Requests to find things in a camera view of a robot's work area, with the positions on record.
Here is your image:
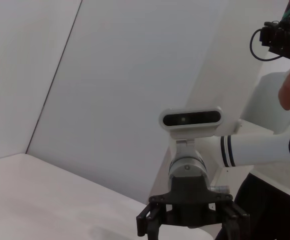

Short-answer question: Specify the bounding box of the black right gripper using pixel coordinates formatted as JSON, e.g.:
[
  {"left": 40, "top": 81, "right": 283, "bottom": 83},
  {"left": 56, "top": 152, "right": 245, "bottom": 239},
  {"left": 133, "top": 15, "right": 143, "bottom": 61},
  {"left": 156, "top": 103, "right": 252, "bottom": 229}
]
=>
[{"left": 135, "top": 176, "right": 251, "bottom": 240}]

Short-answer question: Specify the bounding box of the person in white shirt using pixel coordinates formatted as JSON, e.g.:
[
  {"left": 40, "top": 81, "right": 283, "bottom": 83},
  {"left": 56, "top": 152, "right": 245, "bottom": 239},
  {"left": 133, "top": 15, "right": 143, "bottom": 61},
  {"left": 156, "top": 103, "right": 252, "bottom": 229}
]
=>
[{"left": 214, "top": 71, "right": 290, "bottom": 240}]

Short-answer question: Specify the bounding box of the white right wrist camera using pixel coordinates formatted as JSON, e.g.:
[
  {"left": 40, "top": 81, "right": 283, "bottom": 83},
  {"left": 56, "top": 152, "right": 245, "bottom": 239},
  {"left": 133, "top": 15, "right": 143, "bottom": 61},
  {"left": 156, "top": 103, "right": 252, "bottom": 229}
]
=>
[{"left": 159, "top": 106, "right": 223, "bottom": 139}]

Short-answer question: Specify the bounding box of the thin black cable loop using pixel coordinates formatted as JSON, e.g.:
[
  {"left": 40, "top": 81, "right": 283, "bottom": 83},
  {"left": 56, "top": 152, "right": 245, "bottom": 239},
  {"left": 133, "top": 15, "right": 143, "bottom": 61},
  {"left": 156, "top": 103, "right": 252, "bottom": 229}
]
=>
[{"left": 249, "top": 27, "right": 282, "bottom": 62}]

